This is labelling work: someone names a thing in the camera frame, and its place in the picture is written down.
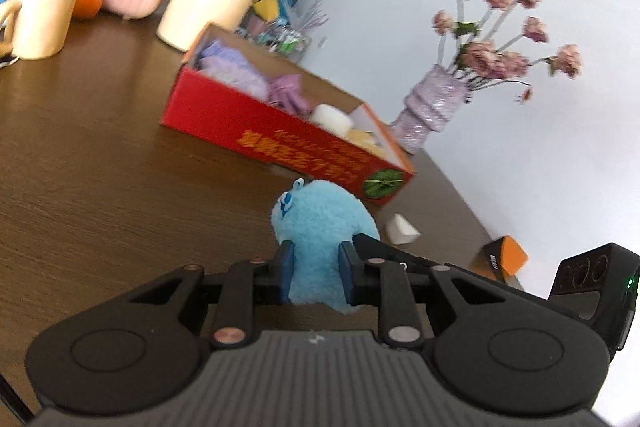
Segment white triangular sponge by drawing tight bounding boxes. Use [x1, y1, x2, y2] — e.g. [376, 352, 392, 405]
[385, 213, 421, 246]

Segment light blue plush toy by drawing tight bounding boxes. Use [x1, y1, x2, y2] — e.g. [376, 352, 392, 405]
[270, 178, 380, 314]

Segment yellow white plush toy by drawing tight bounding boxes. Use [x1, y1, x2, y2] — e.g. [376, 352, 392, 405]
[345, 129, 387, 159]

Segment white round sponge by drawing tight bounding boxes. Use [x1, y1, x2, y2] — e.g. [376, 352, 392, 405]
[308, 104, 354, 139]

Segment purple satin bow scrunchie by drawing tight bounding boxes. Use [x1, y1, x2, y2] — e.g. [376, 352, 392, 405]
[268, 74, 311, 118]

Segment lilac fluffy towel roll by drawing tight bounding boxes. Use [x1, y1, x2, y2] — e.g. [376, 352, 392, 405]
[198, 56, 269, 102]

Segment lavender knitted cloth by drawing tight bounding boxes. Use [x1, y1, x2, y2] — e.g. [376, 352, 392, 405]
[198, 39, 246, 69]

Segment orange black small box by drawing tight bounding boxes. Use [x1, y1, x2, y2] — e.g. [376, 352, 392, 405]
[472, 235, 528, 284]

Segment purple textured vase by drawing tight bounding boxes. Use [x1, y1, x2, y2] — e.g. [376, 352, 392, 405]
[388, 65, 468, 154]

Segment red cardboard box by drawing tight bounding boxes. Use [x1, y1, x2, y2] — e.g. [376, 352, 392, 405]
[160, 24, 416, 206]

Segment dried pink roses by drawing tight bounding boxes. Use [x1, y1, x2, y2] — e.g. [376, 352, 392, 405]
[432, 0, 584, 104]

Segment yellow watering can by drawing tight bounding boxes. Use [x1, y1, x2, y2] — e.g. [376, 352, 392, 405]
[252, 0, 280, 23]

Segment orange fruit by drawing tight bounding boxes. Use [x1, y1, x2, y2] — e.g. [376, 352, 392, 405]
[73, 0, 103, 20]

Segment yellow ceramic mug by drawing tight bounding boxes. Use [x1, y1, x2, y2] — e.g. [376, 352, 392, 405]
[1, 0, 76, 61]

